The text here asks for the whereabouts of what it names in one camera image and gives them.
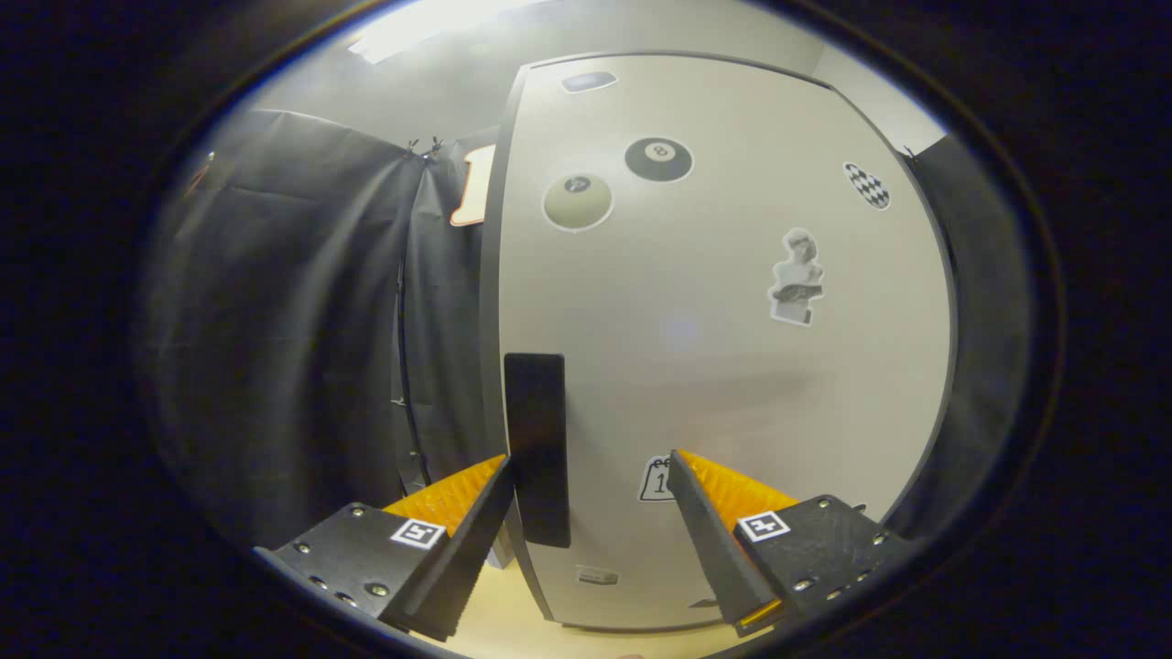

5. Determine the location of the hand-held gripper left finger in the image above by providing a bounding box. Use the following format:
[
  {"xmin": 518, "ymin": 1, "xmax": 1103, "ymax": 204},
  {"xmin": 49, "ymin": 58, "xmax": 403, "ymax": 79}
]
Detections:
[{"xmin": 255, "ymin": 455, "xmax": 515, "ymax": 643}]

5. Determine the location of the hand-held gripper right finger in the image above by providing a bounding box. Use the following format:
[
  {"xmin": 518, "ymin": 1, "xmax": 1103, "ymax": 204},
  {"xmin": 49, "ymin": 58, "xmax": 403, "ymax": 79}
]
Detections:
[{"xmin": 667, "ymin": 448, "xmax": 917, "ymax": 639}]

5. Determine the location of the white cabinet door black handle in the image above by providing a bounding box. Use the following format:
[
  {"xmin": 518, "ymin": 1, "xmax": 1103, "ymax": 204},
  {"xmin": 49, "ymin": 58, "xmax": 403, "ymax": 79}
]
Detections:
[{"xmin": 499, "ymin": 55, "xmax": 958, "ymax": 631}]

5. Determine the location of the grey cabinet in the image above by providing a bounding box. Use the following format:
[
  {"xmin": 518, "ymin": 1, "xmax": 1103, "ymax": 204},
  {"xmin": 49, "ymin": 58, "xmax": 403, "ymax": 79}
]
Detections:
[{"xmin": 478, "ymin": 50, "xmax": 962, "ymax": 634}]

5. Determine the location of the black backdrop cloth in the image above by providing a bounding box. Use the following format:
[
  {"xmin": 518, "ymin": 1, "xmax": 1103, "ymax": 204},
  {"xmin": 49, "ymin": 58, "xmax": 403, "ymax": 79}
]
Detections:
[{"xmin": 137, "ymin": 108, "xmax": 1036, "ymax": 550}]

